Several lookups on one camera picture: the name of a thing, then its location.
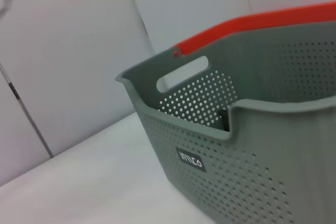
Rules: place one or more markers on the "grey-green perforated storage bin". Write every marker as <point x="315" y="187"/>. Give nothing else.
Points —
<point x="262" y="169"/>

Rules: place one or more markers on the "black clay teapot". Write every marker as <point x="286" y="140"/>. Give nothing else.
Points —
<point x="225" y="120"/>

